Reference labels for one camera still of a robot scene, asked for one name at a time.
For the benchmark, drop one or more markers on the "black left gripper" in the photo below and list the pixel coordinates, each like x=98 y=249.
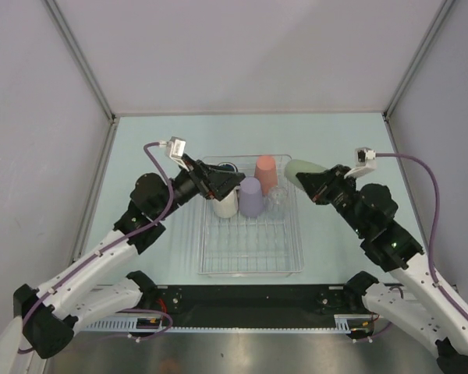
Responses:
x=214 y=181

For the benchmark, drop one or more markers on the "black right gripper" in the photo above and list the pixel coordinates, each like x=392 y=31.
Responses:
x=318 y=185

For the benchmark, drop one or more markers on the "light green plastic cup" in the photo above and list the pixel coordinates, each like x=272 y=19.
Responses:
x=296 y=166

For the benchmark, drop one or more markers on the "lavender plastic cup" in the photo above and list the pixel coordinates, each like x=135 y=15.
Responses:
x=251 y=200

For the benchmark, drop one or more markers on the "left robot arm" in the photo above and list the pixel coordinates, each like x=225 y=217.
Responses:
x=55 y=311

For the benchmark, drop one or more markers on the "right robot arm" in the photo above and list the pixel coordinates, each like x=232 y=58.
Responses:
x=439 y=321

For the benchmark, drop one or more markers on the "dark blue ceramic mug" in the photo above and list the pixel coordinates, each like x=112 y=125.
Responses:
x=228 y=166

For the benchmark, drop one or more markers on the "white ceramic mug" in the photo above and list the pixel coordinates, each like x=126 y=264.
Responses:
x=228 y=207

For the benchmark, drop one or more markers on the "clear glass cup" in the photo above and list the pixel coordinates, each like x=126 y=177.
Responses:
x=277 y=202

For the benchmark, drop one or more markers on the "pink plastic cup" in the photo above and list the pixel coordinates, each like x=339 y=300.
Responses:
x=266 y=173

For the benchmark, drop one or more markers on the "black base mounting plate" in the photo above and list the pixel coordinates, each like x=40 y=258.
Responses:
x=276 y=306

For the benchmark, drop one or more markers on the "white wire dish rack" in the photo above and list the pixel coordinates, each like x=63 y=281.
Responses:
x=241 y=246

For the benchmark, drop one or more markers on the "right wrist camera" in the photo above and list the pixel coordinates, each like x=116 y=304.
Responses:
x=366 y=163

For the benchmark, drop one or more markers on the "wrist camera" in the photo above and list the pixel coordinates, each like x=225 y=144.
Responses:
x=366 y=163
x=174 y=148

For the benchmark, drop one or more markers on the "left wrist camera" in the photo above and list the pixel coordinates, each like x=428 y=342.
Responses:
x=174 y=148

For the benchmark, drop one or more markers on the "right aluminium frame post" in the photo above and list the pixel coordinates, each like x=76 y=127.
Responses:
x=435 y=26

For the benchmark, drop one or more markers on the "aluminium frame post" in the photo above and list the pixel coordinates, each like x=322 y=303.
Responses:
x=73 y=47
x=435 y=26

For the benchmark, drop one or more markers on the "left aluminium frame post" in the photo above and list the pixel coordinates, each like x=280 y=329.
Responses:
x=73 y=47

